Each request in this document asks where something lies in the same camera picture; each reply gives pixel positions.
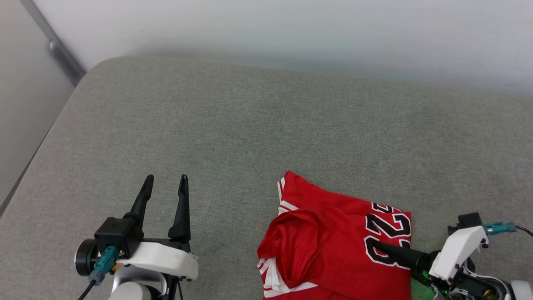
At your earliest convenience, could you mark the camera cable teal plug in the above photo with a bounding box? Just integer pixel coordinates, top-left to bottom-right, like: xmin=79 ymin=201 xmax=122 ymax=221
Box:
xmin=483 ymin=222 xmax=533 ymax=237
xmin=77 ymin=245 xmax=120 ymax=300

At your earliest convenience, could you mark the right camera cable teal plug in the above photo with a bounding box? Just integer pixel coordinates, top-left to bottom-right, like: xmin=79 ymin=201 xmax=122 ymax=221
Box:
xmin=483 ymin=222 xmax=533 ymax=237

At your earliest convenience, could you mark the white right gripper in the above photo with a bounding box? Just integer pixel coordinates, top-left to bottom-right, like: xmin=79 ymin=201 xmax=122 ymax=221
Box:
xmin=372 ymin=226 xmax=511 ymax=300

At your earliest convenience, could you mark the grey fabric sofa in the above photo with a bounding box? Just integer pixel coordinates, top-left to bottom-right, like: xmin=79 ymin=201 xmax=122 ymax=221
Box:
xmin=0 ymin=55 xmax=533 ymax=300

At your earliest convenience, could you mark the grey metal wall rail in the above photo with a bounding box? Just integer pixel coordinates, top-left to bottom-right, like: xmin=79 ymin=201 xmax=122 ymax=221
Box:
xmin=19 ymin=0 xmax=87 ymax=87

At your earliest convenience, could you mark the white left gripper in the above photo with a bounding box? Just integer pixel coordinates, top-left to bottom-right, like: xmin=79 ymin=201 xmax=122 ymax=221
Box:
xmin=112 ymin=174 xmax=199 ymax=292

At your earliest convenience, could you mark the left camera cable teal plug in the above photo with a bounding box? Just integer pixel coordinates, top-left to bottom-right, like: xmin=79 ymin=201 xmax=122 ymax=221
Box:
xmin=77 ymin=245 xmax=120 ymax=300

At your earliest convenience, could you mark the thin black left gripper cable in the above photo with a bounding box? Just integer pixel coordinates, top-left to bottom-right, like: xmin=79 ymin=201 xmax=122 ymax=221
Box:
xmin=166 ymin=278 xmax=184 ymax=300

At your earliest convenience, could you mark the red number 23 jersey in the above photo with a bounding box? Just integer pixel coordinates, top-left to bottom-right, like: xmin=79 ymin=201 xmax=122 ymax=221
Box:
xmin=257 ymin=170 xmax=413 ymax=300

